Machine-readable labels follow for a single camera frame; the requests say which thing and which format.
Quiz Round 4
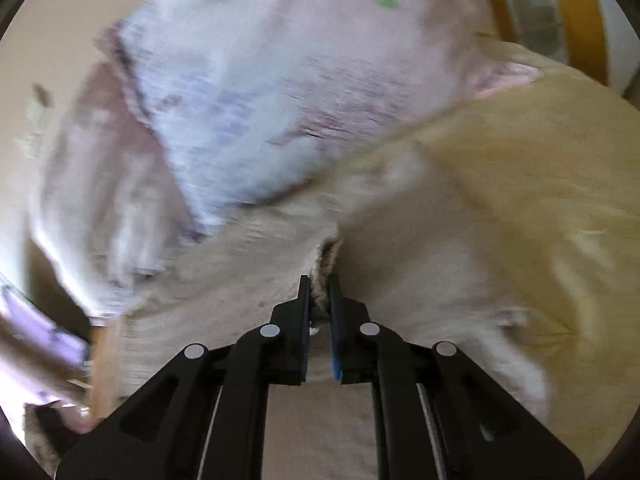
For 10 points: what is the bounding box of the pale pink printed cloth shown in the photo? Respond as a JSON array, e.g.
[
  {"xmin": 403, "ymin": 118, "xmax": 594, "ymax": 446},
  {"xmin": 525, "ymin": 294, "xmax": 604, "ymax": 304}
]
[{"xmin": 27, "ymin": 0, "xmax": 546, "ymax": 321}]

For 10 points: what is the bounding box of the purple cloth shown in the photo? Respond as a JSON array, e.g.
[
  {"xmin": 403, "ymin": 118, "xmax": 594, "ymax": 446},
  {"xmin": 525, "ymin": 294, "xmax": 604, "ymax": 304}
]
[{"xmin": 0, "ymin": 285, "xmax": 93, "ymax": 431}]

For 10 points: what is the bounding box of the yellow wooden frame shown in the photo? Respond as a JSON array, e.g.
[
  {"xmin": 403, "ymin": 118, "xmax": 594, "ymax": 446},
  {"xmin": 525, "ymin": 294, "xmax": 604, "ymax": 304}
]
[{"xmin": 472, "ymin": 0, "xmax": 608, "ymax": 86}]

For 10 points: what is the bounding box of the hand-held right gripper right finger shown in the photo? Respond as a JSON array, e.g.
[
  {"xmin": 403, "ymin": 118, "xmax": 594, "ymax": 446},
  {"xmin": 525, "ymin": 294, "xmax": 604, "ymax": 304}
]
[{"xmin": 328, "ymin": 273, "xmax": 586, "ymax": 480}]

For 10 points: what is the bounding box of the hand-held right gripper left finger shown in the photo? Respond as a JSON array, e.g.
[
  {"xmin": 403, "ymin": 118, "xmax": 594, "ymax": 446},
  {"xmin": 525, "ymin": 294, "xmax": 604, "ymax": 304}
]
[{"xmin": 55, "ymin": 275, "xmax": 312, "ymax": 480}]

